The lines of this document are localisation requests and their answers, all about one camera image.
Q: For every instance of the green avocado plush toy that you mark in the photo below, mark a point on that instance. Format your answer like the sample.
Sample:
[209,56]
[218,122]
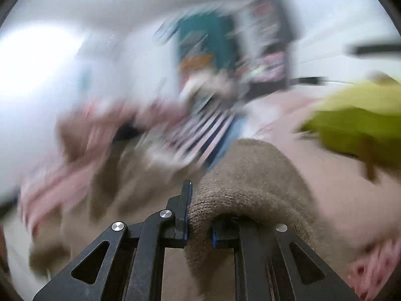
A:
[363,121]

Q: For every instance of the pile of clothes on chair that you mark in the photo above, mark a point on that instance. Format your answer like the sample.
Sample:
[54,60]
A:
[210,84]

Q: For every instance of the brown knitted sweater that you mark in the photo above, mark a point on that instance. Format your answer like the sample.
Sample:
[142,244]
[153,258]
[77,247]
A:
[253,179]

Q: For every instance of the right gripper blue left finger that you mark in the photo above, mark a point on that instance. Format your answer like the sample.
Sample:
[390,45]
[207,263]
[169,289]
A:
[125,262]

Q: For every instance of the black cluttered shelf unit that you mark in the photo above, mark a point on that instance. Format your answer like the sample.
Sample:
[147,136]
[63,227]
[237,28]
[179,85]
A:
[268,30]

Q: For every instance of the pink ribbed bed cover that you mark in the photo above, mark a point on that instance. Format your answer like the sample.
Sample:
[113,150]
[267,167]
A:
[361,211]

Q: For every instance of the teal curtain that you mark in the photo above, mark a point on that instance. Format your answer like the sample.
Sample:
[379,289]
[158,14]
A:
[206,40]

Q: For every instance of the pink strawberry pillow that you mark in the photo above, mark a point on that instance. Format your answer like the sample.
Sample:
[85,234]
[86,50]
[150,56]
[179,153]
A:
[369,273]

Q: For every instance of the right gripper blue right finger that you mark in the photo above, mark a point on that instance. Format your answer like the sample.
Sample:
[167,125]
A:
[274,263]

